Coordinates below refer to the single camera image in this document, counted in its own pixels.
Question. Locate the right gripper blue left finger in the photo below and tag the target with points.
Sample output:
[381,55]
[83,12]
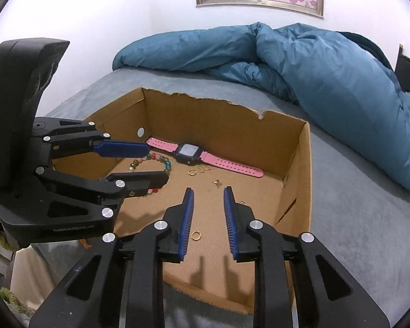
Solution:
[119,283]

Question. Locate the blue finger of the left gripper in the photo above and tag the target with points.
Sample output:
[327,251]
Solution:
[138,183]
[120,149]

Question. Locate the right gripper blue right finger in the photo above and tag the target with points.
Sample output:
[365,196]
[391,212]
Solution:
[298,281]

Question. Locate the pink strap smartwatch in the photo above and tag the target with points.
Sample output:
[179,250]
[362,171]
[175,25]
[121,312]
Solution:
[191,154]

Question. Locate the cream trouser left leg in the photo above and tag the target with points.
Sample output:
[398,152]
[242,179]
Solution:
[34,277]

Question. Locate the gold hoop earring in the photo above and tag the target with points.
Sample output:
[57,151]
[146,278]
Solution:
[196,236]

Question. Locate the brown cardboard box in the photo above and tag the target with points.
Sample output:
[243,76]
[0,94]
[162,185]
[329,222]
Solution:
[276,143]

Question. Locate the teal blue duvet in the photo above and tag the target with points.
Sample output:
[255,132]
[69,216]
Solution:
[342,82]

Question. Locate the black headboard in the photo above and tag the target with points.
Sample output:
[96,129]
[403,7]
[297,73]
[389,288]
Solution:
[402,70]

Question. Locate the black camera housing left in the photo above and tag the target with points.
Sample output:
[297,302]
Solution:
[26,69]

